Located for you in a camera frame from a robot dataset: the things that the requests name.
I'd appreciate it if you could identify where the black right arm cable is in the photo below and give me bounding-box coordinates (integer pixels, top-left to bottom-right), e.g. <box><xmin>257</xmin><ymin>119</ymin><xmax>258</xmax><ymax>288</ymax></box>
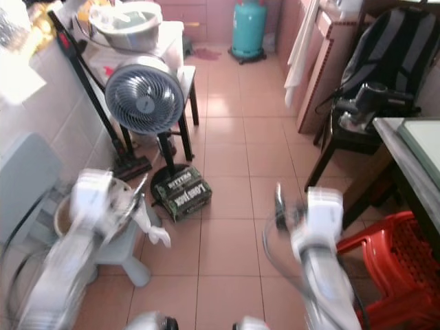
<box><xmin>261</xmin><ymin>225</ymin><xmax>301</xmax><ymax>291</ymax></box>

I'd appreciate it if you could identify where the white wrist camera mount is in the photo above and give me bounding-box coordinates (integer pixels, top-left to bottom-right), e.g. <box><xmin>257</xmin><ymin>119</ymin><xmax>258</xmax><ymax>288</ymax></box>
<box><xmin>305</xmin><ymin>186</ymin><xmax>345</xmax><ymax>239</ymax></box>
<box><xmin>72</xmin><ymin>170</ymin><xmax>113</xmax><ymax>231</ymax></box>

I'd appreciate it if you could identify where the grey round standing fan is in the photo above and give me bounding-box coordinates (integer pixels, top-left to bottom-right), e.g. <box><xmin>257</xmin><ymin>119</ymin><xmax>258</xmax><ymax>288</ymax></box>
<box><xmin>104</xmin><ymin>54</ymin><xmax>197</xmax><ymax>201</ymax></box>

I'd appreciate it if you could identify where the robot left leg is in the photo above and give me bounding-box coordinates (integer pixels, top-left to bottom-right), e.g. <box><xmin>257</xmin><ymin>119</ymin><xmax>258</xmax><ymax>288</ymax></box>
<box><xmin>126</xmin><ymin>311</ymin><xmax>179</xmax><ymax>330</ymax></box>

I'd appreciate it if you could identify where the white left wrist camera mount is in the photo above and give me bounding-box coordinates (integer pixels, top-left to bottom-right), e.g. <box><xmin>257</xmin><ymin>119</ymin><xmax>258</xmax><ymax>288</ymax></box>
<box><xmin>72</xmin><ymin>170</ymin><xmax>113</xmax><ymax>231</ymax></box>

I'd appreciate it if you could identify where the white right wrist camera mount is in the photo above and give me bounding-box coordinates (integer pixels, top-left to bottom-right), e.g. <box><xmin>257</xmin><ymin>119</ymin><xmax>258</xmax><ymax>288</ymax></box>
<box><xmin>305</xmin><ymin>186</ymin><xmax>345</xmax><ymax>239</ymax></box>

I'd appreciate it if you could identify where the grey long table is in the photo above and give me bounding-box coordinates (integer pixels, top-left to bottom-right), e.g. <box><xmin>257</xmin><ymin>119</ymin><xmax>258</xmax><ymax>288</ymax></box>
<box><xmin>372</xmin><ymin>116</ymin><xmax>440</xmax><ymax>256</ymax></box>

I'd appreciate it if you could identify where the robot right leg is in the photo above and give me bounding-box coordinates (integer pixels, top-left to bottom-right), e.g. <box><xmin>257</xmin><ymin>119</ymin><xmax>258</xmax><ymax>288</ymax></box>
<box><xmin>233</xmin><ymin>316</ymin><xmax>270</xmax><ymax>330</ymax></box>

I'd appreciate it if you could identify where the grey handheld vacuum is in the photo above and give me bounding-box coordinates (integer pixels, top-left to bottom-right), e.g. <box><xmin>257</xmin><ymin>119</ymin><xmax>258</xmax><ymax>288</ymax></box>
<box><xmin>335</xmin><ymin>80</ymin><xmax>418</xmax><ymax>133</ymax></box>

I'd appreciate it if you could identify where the round beige bucket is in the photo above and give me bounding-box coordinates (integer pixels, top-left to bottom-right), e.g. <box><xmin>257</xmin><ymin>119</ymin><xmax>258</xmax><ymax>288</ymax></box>
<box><xmin>53</xmin><ymin>191</ymin><xmax>105</xmax><ymax>239</ymax></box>

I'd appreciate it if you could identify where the small white side table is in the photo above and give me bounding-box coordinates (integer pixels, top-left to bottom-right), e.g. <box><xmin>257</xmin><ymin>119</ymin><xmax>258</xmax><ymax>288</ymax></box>
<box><xmin>74</xmin><ymin>21</ymin><xmax>201</xmax><ymax>146</ymax></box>

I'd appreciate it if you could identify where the dark printed cardboard box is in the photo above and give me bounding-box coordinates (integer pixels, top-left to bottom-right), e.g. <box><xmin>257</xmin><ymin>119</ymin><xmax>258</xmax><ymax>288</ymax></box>
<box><xmin>154</xmin><ymin>164</ymin><xmax>213</xmax><ymax>223</ymax></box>

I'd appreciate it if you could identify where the dark wooden chair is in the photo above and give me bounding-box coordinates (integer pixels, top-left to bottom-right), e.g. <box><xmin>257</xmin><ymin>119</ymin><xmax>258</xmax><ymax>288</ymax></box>
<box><xmin>303</xmin><ymin>95</ymin><xmax>421</xmax><ymax>191</ymax></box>

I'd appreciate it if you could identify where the black red stick vacuum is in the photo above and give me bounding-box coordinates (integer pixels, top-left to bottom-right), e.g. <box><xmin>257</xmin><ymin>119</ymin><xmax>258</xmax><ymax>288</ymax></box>
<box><xmin>46</xmin><ymin>10</ymin><xmax>153</xmax><ymax>182</ymax></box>

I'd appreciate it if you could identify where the black backpack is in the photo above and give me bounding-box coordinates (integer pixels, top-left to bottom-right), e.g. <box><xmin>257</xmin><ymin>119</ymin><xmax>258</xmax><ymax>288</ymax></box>
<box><xmin>339</xmin><ymin>6</ymin><xmax>440</xmax><ymax>98</ymax></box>

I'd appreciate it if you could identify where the teal gas cylinder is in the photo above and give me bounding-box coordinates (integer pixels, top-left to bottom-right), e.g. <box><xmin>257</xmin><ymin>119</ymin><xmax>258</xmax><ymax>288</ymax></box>
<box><xmin>230</xmin><ymin>0</ymin><xmax>270</xmax><ymax>65</ymax></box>

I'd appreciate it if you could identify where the grey covered cooking pot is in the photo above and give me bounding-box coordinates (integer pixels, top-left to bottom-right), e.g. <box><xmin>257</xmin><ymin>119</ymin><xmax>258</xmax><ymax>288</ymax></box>
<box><xmin>89</xmin><ymin>1</ymin><xmax>164</xmax><ymax>54</ymax></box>

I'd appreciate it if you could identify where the red plastic basket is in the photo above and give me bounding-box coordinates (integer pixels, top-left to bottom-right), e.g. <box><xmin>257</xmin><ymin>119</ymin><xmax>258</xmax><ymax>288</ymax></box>
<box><xmin>336</xmin><ymin>211</ymin><xmax>440</xmax><ymax>330</ymax></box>

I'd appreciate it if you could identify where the robot leg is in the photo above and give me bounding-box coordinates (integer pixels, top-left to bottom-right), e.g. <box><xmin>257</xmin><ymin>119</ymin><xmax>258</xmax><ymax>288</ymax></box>
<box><xmin>126</xmin><ymin>311</ymin><xmax>179</xmax><ymax>330</ymax></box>
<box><xmin>233</xmin><ymin>316</ymin><xmax>270</xmax><ymax>330</ymax></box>

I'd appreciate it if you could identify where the white plastic floor stand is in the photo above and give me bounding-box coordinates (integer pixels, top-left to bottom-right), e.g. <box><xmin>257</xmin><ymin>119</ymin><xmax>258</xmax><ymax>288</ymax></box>
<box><xmin>95</xmin><ymin>205</ymin><xmax>172</xmax><ymax>289</ymax></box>

